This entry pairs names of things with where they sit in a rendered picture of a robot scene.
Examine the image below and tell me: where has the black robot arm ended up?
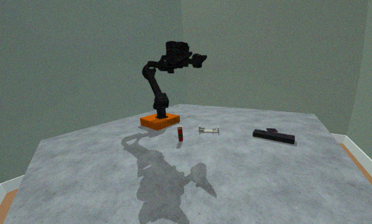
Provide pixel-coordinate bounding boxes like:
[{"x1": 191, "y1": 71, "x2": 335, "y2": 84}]
[{"x1": 142, "y1": 41, "x2": 189, "y2": 119}]

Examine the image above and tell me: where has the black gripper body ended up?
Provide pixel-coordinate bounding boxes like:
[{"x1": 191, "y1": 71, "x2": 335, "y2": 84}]
[{"x1": 166, "y1": 48, "x2": 202, "y2": 68}]

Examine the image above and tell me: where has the red cylinder with green band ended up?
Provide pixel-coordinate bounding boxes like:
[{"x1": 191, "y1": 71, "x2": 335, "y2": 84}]
[{"x1": 177, "y1": 126, "x2": 183, "y2": 142}]

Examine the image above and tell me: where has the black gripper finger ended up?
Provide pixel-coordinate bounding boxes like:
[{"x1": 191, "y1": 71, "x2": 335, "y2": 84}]
[
  {"x1": 174, "y1": 48, "x2": 193, "y2": 64},
  {"x1": 195, "y1": 53, "x2": 207, "y2": 67}
]

